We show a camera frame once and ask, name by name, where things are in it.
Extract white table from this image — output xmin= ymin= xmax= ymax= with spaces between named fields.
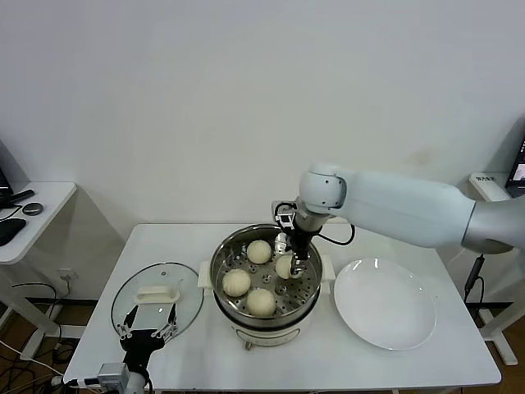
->
xmin=63 ymin=222 xmax=502 ymax=391

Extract tangled black floor cables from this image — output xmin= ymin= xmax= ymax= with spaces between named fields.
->
xmin=0 ymin=352 xmax=54 ymax=394

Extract white wall socket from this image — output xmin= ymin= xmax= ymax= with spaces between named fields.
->
xmin=56 ymin=268 xmax=78 ymax=288

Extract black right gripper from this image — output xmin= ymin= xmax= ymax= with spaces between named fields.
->
xmin=288 ymin=227 xmax=320 ymax=280

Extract open dark laptop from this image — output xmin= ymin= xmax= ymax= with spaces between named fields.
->
xmin=506 ymin=139 xmax=525 ymax=188

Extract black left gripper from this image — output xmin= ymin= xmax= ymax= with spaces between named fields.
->
xmin=116 ymin=304 xmax=180 ymax=373

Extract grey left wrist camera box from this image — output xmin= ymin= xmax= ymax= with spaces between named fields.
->
xmin=97 ymin=362 xmax=129 ymax=387

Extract white floor cable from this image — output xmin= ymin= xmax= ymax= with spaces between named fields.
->
xmin=0 ymin=342 xmax=65 ymax=377

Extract cream electric cooker base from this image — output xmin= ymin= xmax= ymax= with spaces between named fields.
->
xmin=198 ymin=254 xmax=336 ymax=353

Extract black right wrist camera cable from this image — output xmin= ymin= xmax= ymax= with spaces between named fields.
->
xmin=315 ymin=223 xmax=356 ymax=247

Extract white round plate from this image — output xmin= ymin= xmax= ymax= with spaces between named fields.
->
xmin=332 ymin=257 xmax=437 ymax=350

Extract white side desk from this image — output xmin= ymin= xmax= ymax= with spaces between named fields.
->
xmin=0 ymin=181 xmax=87 ymax=362
xmin=465 ymin=171 xmax=525 ymax=366

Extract white steamed baozi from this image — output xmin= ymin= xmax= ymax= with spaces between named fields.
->
xmin=246 ymin=240 xmax=272 ymax=265
xmin=274 ymin=254 xmax=303 ymax=280
xmin=245 ymin=288 xmax=276 ymax=319
xmin=221 ymin=268 xmax=252 ymax=298

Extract dark grey monitor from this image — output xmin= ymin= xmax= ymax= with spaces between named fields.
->
xmin=0 ymin=139 xmax=30 ymax=210

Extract perforated steel steamer basket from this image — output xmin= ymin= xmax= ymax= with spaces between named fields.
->
xmin=209 ymin=223 xmax=323 ymax=319

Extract black floor cable loop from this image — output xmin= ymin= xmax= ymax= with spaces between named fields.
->
xmin=10 ymin=282 xmax=77 ymax=354

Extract glass lid with cream handle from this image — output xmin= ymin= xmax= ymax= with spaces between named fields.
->
xmin=110 ymin=261 xmax=205 ymax=345

